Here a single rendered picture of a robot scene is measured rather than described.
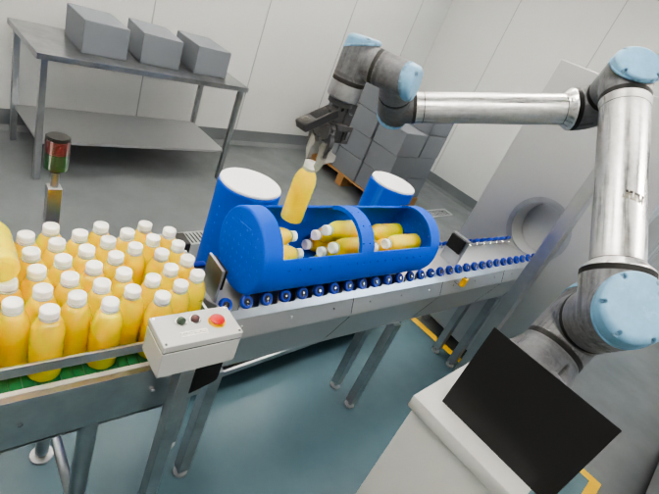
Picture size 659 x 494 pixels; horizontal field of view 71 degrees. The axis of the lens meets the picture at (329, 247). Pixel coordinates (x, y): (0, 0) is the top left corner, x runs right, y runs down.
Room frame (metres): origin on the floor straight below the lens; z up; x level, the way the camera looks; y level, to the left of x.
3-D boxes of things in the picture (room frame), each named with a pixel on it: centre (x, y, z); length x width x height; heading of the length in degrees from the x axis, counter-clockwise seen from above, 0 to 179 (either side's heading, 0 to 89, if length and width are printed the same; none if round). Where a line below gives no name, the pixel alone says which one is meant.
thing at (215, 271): (1.18, 0.30, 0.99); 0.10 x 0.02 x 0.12; 49
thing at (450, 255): (2.18, -0.58, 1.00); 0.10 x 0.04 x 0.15; 49
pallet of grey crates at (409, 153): (5.44, -0.03, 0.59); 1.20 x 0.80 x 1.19; 54
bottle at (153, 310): (0.89, 0.33, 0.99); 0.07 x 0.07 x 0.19
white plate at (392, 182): (2.71, -0.20, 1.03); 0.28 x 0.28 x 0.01
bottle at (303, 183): (1.28, 0.15, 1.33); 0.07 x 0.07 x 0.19
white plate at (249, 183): (1.87, 0.43, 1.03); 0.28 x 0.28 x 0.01
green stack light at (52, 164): (1.13, 0.82, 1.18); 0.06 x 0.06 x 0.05
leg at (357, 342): (2.02, -0.34, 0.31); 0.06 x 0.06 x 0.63; 49
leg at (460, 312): (2.75, -0.99, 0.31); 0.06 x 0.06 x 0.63; 49
